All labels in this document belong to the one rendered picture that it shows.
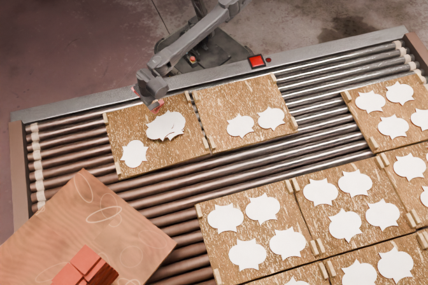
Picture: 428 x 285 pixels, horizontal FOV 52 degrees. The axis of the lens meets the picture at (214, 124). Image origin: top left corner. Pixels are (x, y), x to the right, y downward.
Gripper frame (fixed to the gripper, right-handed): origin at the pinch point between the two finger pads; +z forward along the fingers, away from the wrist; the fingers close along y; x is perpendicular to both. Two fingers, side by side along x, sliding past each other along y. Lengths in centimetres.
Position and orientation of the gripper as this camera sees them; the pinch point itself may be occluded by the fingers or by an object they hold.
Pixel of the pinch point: (149, 104)
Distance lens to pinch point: 181.1
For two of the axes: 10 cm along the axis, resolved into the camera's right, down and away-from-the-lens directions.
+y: -6.2, -6.7, 4.1
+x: -7.8, 5.1, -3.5
